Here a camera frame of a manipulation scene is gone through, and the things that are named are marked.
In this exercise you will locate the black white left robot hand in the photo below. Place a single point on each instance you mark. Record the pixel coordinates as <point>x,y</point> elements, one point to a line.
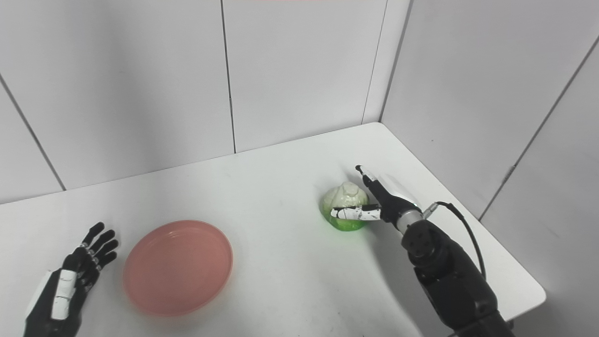
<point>61,299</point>

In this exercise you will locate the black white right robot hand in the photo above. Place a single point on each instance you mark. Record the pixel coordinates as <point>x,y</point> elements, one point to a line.
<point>390,203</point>

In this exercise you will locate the green white toy cabbage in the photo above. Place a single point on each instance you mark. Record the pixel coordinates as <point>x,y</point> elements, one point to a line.
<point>344,195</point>

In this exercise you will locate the pink round plate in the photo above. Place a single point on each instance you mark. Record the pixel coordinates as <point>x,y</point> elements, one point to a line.
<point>178,267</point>

